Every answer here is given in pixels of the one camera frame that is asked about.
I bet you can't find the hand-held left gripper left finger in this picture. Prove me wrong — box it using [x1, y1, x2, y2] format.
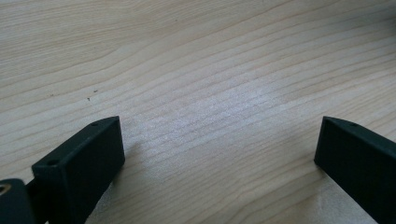
[27, 115, 126, 224]

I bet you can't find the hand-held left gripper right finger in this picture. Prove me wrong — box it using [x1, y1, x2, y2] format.
[313, 116, 396, 224]

